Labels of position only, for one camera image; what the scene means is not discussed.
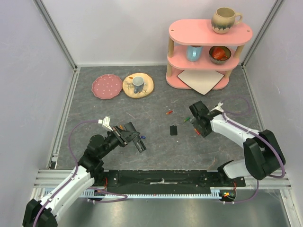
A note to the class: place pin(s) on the light blue mug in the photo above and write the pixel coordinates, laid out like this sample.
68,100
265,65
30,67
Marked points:
193,53

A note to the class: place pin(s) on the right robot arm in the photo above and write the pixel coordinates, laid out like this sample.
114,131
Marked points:
263,156

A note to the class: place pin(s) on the white square plate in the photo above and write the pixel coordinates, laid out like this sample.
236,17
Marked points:
202,81

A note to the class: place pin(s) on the black remote control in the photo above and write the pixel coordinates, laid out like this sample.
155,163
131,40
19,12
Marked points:
139,144

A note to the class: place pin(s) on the yellow floral plate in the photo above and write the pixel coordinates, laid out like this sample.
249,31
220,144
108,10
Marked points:
128,86

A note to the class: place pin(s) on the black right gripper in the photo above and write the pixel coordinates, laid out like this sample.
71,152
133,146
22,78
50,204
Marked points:
201,120

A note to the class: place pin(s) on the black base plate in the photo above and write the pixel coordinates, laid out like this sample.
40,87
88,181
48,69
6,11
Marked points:
165,181

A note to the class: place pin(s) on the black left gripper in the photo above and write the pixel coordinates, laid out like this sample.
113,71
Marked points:
124,136

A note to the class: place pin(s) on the dark patterned bowl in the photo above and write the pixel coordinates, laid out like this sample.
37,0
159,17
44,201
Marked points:
219,62

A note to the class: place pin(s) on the black battery cover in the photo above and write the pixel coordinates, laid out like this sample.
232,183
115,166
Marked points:
173,130

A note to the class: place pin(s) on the pink dotted plate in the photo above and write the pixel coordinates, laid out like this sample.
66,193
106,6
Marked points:
107,86

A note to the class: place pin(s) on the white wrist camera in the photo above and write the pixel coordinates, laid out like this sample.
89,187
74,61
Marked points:
105,123
218,107

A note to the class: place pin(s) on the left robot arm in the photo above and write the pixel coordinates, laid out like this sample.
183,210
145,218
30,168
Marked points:
49,210

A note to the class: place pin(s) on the beige ceramic mug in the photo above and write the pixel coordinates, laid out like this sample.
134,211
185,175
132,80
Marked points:
224,19

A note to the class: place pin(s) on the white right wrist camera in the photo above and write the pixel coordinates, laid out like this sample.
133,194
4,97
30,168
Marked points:
218,107

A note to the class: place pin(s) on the pink three-tier shelf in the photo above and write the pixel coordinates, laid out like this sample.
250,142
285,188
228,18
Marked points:
198,32

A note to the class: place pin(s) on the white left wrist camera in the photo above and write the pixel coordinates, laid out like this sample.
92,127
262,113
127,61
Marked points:
105,123

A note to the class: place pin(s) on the grey blue mug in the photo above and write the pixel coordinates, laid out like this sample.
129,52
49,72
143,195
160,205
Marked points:
138,84

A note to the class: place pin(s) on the red cup in bowl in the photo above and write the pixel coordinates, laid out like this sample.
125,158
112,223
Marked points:
219,54

